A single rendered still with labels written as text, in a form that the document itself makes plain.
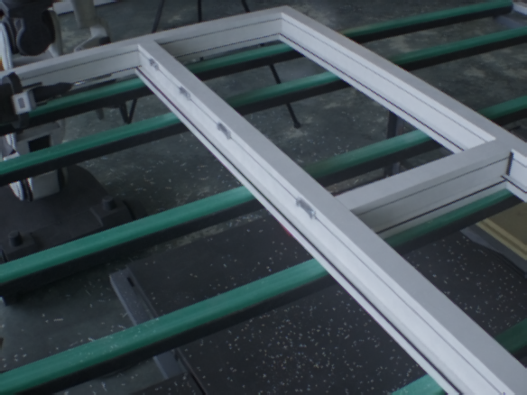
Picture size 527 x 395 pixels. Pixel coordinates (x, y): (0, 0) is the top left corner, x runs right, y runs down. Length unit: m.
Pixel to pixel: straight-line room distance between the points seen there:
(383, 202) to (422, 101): 0.40
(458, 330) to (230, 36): 1.17
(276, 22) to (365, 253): 1.03
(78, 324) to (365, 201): 1.38
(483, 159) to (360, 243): 0.34
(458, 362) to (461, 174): 0.43
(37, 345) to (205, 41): 1.10
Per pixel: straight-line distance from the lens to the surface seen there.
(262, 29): 1.87
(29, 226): 2.46
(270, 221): 1.62
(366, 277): 1.01
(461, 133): 1.39
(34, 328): 2.31
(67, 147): 1.44
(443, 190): 1.20
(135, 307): 1.47
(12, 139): 2.23
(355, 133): 3.18
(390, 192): 1.12
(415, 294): 0.93
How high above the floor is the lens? 1.56
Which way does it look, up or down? 34 degrees down
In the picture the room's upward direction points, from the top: 1 degrees counter-clockwise
